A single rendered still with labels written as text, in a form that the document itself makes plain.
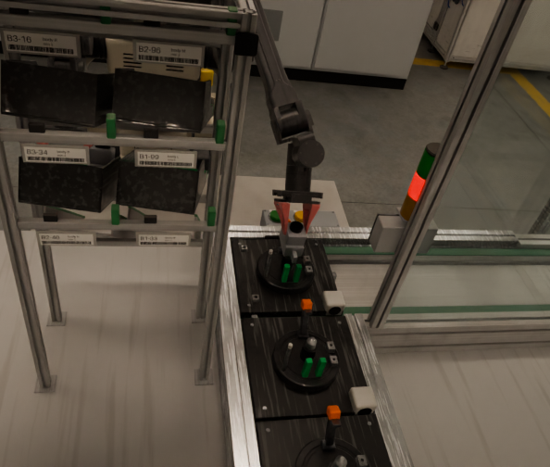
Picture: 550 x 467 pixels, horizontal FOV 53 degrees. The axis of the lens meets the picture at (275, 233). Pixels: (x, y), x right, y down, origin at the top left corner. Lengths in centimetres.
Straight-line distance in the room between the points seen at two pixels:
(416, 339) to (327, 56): 325
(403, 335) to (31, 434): 82
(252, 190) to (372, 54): 285
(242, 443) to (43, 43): 73
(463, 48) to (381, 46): 110
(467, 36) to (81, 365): 458
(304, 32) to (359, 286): 304
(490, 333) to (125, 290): 90
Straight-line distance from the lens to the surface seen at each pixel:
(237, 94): 76
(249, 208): 166
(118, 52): 173
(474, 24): 528
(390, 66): 454
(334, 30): 429
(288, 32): 423
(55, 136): 81
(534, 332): 153
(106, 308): 137
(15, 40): 75
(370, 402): 113
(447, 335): 140
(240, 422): 109
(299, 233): 122
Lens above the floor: 191
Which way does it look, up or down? 41 degrees down
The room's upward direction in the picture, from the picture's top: 12 degrees clockwise
